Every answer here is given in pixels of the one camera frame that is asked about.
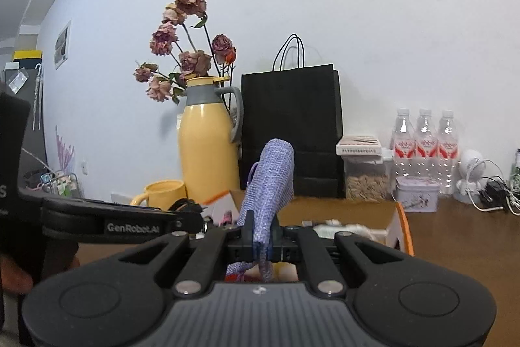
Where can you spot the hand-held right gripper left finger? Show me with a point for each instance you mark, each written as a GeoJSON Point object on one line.
{"type": "Point", "coordinates": [248, 237]}

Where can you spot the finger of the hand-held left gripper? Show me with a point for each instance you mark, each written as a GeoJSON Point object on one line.
{"type": "Point", "coordinates": [194, 224]}

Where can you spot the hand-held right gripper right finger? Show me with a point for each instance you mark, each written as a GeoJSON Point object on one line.
{"type": "Point", "coordinates": [284, 245]}

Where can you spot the orange cardboard box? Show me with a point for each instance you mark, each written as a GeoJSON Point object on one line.
{"type": "Point", "coordinates": [325, 208]}

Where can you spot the purple woven cloth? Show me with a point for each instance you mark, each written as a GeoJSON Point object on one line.
{"type": "Point", "coordinates": [268, 176]}

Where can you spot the clear plastic bag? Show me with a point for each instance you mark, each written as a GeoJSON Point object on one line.
{"type": "Point", "coordinates": [353, 230]}

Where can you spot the person's left hand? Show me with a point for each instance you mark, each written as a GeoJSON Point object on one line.
{"type": "Point", "coordinates": [12, 278]}

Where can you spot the yellow mug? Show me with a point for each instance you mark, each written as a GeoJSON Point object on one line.
{"type": "Point", "coordinates": [166, 192]}

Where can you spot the yellow thermos jug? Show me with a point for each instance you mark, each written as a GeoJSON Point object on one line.
{"type": "Point", "coordinates": [207, 152]}

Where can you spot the dark cabinet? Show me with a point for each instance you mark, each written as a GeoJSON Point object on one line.
{"type": "Point", "coordinates": [34, 143]}

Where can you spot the clear snack container white lid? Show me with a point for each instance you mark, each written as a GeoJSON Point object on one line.
{"type": "Point", "coordinates": [365, 184]}

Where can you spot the black paper bag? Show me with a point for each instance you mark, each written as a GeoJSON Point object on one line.
{"type": "Point", "coordinates": [304, 107]}

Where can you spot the white floral tin box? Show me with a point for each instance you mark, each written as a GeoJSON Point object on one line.
{"type": "Point", "coordinates": [416, 194]}

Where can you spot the clear water bottle red label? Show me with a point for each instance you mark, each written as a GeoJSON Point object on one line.
{"type": "Point", "coordinates": [447, 152]}
{"type": "Point", "coordinates": [403, 152]}
{"type": "Point", "coordinates": [425, 152]}

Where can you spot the dried rose bouquet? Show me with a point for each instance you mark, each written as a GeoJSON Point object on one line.
{"type": "Point", "coordinates": [191, 62]}

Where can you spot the yellow box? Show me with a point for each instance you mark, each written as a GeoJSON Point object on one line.
{"type": "Point", "coordinates": [28, 58]}

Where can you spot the black power adapter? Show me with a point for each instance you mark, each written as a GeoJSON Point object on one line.
{"type": "Point", "coordinates": [493, 190]}

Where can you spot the green bottle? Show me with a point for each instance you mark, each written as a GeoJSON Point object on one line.
{"type": "Point", "coordinates": [516, 168]}

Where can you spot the white wall socket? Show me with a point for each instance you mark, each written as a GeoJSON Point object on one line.
{"type": "Point", "coordinates": [85, 166]}

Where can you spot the purple wall decal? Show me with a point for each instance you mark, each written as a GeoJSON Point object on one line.
{"type": "Point", "coordinates": [65, 152]}

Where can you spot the white round camera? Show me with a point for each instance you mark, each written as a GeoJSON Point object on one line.
{"type": "Point", "coordinates": [471, 168]}

